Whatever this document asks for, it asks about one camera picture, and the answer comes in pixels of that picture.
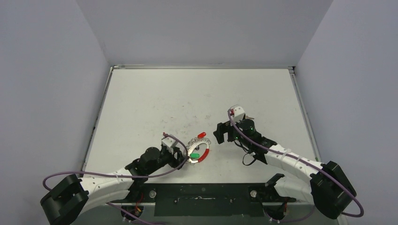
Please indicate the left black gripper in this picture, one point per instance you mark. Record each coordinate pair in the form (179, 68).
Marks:
(180, 157)

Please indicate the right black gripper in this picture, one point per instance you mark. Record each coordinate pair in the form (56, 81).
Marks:
(222, 132)

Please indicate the key with green tag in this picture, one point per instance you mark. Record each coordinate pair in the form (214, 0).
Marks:
(194, 156)

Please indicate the metal keyring with red handle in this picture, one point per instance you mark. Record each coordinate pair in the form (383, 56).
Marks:
(201, 146)

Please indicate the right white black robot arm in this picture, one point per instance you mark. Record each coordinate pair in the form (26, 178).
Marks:
(324, 185)

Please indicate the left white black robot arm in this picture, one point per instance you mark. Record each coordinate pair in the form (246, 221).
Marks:
(73, 196)

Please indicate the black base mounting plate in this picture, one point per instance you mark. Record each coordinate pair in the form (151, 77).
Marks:
(213, 199)

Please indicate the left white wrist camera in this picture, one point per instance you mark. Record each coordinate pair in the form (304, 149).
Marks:
(169, 142)

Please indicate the aluminium frame rail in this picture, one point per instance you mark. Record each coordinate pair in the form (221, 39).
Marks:
(342, 219)

